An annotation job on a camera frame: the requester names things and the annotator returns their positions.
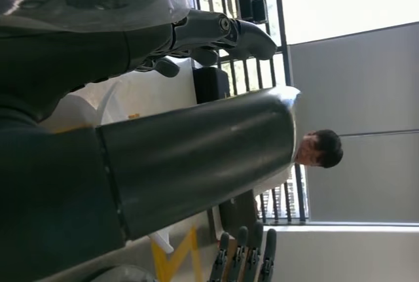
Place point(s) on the person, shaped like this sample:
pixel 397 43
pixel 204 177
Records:
pixel 314 150

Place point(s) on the black case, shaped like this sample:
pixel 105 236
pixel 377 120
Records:
pixel 211 85

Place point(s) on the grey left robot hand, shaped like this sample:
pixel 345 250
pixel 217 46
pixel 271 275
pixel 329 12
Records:
pixel 196 154

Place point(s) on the black window railing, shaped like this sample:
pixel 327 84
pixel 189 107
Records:
pixel 279 11

